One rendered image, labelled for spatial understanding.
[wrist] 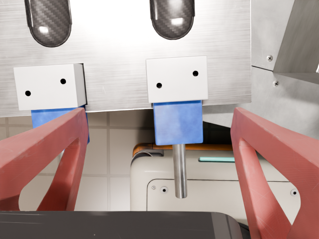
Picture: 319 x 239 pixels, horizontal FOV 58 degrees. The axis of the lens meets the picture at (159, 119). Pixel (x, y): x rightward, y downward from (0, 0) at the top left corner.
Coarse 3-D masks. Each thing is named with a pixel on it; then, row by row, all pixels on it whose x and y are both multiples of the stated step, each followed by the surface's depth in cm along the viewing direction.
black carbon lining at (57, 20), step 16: (32, 0) 25; (48, 0) 26; (64, 0) 25; (160, 0) 25; (176, 0) 26; (192, 0) 25; (32, 16) 26; (48, 16) 26; (64, 16) 26; (160, 16) 26; (176, 16) 26; (192, 16) 25; (32, 32) 25; (48, 32) 26; (64, 32) 26; (160, 32) 26; (176, 32) 26
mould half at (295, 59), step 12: (300, 0) 29; (312, 0) 26; (300, 12) 28; (312, 12) 25; (288, 24) 30; (300, 24) 27; (312, 24) 25; (288, 36) 29; (300, 36) 27; (312, 36) 24; (288, 48) 29; (300, 48) 26; (312, 48) 24; (276, 60) 31; (288, 60) 28; (300, 60) 26; (312, 60) 23; (276, 72) 30; (288, 72) 27; (300, 72) 25; (312, 72) 23
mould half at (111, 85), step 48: (0, 0) 25; (96, 0) 25; (144, 0) 25; (240, 0) 25; (0, 48) 26; (48, 48) 26; (96, 48) 26; (144, 48) 26; (192, 48) 26; (240, 48) 26; (0, 96) 26; (96, 96) 26; (144, 96) 26; (240, 96) 26
